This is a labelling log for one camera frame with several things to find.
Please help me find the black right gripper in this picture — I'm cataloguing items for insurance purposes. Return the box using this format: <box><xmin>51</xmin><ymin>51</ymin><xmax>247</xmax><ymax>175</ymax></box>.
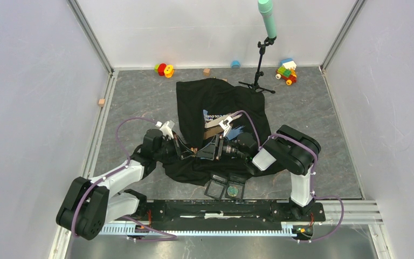
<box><xmin>195</xmin><ymin>134</ymin><xmax>247</xmax><ymax>161</ymax></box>

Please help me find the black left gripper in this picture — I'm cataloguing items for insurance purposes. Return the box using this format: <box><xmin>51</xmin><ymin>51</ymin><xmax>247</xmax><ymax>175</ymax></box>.
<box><xmin>154</xmin><ymin>134</ymin><xmax>194</xmax><ymax>162</ymax></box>

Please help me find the black printed t-shirt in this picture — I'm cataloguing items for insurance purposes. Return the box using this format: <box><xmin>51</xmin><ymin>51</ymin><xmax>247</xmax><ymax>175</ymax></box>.
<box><xmin>162</xmin><ymin>78</ymin><xmax>284</xmax><ymax>186</ymax></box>

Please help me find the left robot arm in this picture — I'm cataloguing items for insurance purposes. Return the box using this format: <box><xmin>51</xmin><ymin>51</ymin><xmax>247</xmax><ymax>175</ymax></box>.
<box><xmin>56</xmin><ymin>129</ymin><xmax>195</xmax><ymax>240</ymax></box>

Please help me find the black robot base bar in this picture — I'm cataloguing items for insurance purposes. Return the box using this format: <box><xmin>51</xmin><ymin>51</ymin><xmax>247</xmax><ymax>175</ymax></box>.
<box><xmin>132</xmin><ymin>200</ymin><xmax>326</xmax><ymax>231</ymax></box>

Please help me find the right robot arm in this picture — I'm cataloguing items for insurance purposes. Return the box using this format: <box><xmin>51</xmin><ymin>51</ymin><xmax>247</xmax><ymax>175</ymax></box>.
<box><xmin>194</xmin><ymin>125</ymin><xmax>321</xmax><ymax>220</ymax></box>

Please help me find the round green brooch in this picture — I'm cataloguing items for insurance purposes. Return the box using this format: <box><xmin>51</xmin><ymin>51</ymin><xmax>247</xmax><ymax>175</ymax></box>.
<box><xmin>226</xmin><ymin>186</ymin><xmax>239</xmax><ymax>197</ymax></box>

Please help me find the red yellow green stacking toy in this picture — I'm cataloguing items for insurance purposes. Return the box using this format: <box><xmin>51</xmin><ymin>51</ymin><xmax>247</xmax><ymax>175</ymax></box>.
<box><xmin>154</xmin><ymin>63</ymin><xmax>175</xmax><ymax>78</ymax></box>

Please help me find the blue arch block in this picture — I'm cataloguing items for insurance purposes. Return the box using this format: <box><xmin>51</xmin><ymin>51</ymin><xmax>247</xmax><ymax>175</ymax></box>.
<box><xmin>230</xmin><ymin>60</ymin><xmax>241</xmax><ymax>69</ymax></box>

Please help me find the colourful toy block train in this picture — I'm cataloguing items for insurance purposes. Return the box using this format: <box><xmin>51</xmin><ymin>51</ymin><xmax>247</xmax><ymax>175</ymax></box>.
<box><xmin>275</xmin><ymin>58</ymin><xmax>297</xmax><ymax>86</ymax></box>

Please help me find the black microphone tripod stand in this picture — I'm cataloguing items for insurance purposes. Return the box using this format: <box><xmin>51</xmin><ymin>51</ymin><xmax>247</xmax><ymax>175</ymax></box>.
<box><xmin>238</xmin><ymin>37</ymin><xmax>277</xmax><ymax>94</ymax></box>

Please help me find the mint green microphone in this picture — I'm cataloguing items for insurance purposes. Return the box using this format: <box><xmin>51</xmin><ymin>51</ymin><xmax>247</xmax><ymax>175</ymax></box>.
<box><xmin>257</xmin><ymin>0</ymin><xmax>277</xmax><ymax>39</ymax></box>

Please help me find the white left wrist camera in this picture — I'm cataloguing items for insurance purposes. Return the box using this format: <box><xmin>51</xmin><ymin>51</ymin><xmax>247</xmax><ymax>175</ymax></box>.
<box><xmin>155</xmin><ymin>120</ymin><xmax>175</xmax><ymax>139</ymax></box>

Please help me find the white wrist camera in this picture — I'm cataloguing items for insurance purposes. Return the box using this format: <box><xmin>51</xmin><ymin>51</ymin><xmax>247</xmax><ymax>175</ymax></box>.
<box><xmin>219</xmin><ymin>116</ymin><xmax>233</xmax><ymax>138</ymax></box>
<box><xmin>155</xmin><ymin>120</ymin><xmax>175</xmax><ymax>139</ymax></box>

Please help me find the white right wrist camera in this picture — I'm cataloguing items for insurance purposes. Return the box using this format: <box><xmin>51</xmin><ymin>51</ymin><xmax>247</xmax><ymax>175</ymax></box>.
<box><xmin>219</xmin><ymin>116</ymin><xmax>233</xmax><ymax>138</ymax></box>

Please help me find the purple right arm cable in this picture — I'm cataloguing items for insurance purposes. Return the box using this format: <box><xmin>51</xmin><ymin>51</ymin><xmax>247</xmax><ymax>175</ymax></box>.
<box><xmin>228</xmin><ymin>110</ymin><xmax>345</xmax><ymax>244</ymax></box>

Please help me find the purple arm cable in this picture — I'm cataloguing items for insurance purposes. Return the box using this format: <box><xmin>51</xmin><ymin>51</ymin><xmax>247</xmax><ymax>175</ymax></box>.
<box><xmin>228</xmin><ymin>110</ymin><xmax>345</xmax><ymax>244</ymax></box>
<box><xmin>70</xmin><ymin>117</ymin><xmax>178</xmax><ymax>243</ymax></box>

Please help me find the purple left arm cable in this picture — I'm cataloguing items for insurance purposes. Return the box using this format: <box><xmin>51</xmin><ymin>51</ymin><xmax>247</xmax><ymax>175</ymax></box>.
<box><xmin>70</xmin><ymin>117</ymin><xmax>178</xmax><ymax>243</ymax></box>

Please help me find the wooden cube on rail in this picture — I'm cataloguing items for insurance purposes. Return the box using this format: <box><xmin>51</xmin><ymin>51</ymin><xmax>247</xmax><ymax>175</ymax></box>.
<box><xmin>98</xmin><ymin>99</ymin><xmax>106</xmax><ymax>107</ymax></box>

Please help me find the white toothed cable rail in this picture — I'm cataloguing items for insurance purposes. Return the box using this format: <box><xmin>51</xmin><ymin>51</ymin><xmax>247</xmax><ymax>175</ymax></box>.
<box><xmin>99</xmin><ymin>221</ymin><xmax>297</xmax><ymax>237</ymax></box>

